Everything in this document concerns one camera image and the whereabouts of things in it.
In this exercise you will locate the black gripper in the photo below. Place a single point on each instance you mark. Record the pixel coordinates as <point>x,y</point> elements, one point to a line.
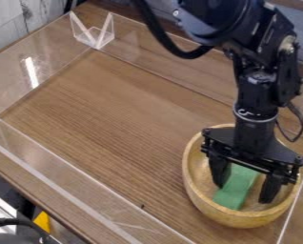
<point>250,145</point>

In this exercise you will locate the green rectangular block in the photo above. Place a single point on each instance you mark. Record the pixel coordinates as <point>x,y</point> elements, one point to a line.
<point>232,195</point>

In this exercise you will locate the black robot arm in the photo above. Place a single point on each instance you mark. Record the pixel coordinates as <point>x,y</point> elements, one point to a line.
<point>256,37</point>

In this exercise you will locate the brown wooden bowl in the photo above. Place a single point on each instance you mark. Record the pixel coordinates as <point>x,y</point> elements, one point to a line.
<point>254,214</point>

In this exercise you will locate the yellow label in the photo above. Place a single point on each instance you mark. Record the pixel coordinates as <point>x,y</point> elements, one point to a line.
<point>41,221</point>

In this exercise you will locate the clear acrylic tray wall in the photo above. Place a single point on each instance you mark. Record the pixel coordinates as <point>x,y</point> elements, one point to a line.
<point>95,122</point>

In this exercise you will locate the clear acrylic corner bracket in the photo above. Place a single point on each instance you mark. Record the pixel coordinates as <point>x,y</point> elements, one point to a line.
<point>93,37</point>

